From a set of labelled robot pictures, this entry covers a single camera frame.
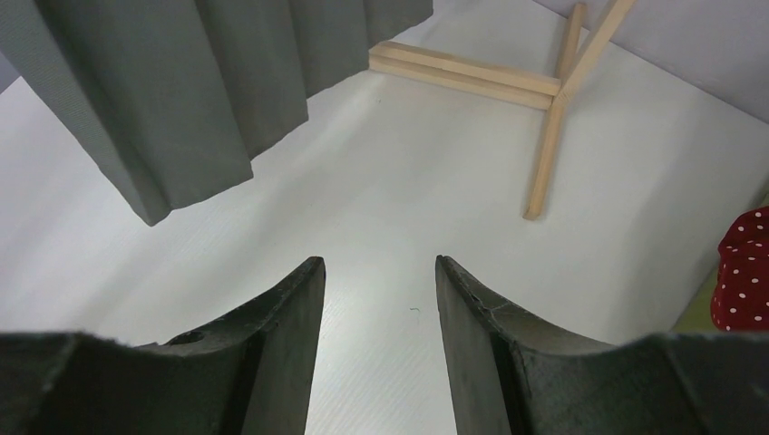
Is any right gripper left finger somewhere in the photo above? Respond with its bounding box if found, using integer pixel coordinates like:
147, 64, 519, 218
1, 256, 326, 434

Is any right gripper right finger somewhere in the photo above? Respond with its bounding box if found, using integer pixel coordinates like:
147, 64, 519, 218
435, 256, 768, 434

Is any red polka dot skirt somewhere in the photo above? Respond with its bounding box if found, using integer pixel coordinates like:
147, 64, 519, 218
710, 207, 768, 332

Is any grey pleated skirt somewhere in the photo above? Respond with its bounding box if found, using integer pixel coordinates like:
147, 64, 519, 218
1, 0, 433, 226

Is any green plastic laundry basket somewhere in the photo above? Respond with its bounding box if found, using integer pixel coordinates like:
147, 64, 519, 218
673, 198, 768, 333

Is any wooden clothes rack frame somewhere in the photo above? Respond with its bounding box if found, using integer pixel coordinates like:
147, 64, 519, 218
369, 0, 635, 221

